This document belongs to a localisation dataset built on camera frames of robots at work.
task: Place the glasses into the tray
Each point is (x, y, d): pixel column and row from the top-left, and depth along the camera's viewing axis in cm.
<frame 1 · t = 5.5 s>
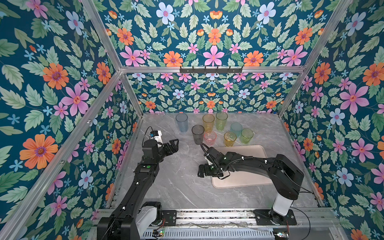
left hand: (174, 138, 80), fingers open
right hand: (203, 174, 84), fingers open
beige rectangular tray: (236, 179, 87), point 2 cm above the table
blue translucent tall cup: (182, 120, 100), point 14 cm above the table
dark grey translucent cup: (197, 131, 96), point 13 cm above the table
amber translucent tall cup: (208, 120, 103), point 11 cm above the table
green translucent tall cup: (221, 120, 103), point 11 cm above the table
pink translucent short cup: (210, 137, 104), point 4 cm above the table
teal translucent short cup: (236, 127, 100), point 10 cm above the table
yellow translucent short cup: (229, 138, 107), on the table
light green short cup: (246, 134, 106), point 3 cm above the table

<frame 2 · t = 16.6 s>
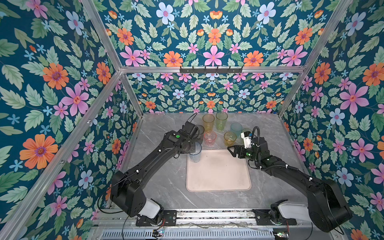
left hand: (192, 145, 79), fingers closed
right hand: (233, 146, 85), fingers open
blue translucent tall cup: (196, 157, 90), point 7 cm above the table
the other named things where they were.

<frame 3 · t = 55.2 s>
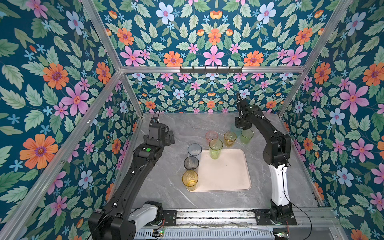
left hand: (163, 130, 76), fingers open
right hand: (240, 124, 99), fingers open
dark grey translucent cup: (191, 163, 88), point 7 cm above the table
amber translucent tall cup: (190, 179, 86), point 3 cm above the table
green translucent tall cup: (215, 146, 93), point 9 cm above the table
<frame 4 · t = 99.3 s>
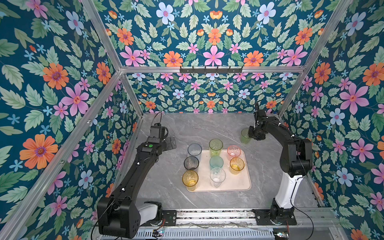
left hand: (168, 138, 82), fingers open
right hand: (252, 135, 98), fingers open
pink translucent short cup: (233, 151, 98), point 3 cm above the table
teal translucent short cup: (216, 161, 92), point 4 cm above the table
yellow translucent short cup: (236, 164, 90), point 4 cm above the table
